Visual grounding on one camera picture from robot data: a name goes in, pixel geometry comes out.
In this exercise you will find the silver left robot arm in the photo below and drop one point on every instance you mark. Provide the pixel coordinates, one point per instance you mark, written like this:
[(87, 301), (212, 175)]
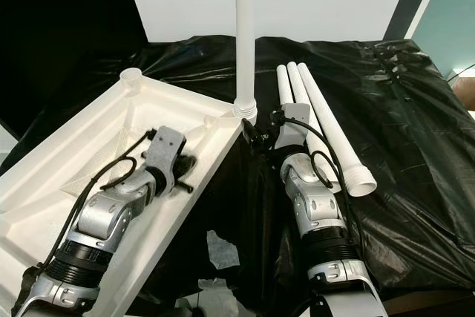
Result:
[(111, 217)]

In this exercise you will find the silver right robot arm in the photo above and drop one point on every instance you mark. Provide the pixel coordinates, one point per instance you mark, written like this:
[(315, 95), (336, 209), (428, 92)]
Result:
[(315, 206)]

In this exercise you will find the torn white tape patch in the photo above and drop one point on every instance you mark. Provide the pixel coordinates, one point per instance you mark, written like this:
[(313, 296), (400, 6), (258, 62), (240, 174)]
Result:
[(224, 250)]

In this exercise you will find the small white tape strip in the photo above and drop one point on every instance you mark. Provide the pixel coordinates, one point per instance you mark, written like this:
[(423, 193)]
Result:
[(214, 287)]

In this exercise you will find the black plastic cover sheet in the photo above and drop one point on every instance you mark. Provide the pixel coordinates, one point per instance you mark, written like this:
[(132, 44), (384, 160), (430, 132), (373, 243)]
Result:
[(415, 146)]

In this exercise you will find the black door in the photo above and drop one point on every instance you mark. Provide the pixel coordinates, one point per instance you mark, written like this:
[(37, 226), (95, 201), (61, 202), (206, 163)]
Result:
[(59, 35)]

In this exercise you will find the teal glass partition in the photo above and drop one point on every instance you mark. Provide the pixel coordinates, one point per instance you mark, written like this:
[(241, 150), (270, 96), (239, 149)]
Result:
[(453, 20)]

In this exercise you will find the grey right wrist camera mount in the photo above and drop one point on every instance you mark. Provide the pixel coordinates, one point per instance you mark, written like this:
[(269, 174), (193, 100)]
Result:
[(293, 128)]

